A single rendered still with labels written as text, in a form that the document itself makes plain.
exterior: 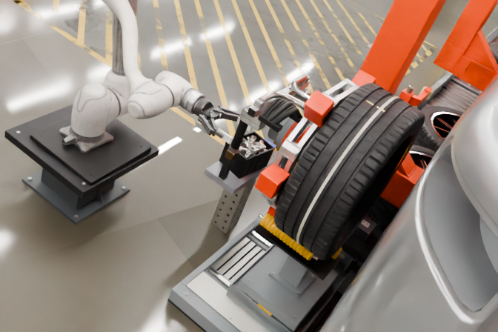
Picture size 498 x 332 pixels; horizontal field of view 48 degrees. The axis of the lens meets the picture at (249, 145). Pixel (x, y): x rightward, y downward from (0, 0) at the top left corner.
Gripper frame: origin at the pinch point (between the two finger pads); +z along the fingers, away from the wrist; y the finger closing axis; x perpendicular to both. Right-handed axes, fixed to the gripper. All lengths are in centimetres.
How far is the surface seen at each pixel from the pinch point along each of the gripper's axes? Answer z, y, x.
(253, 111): 3.7, 4.2, 14.5
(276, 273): 35, -12, -59
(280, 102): 10.1, -0.9, 20.7
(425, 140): 48, -152, -37
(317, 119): 26.4, 3.9, 25.9
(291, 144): 23.1, 8.4, 15.0
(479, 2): 21, -258, 22
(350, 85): 23.8, -25.0, 28.8
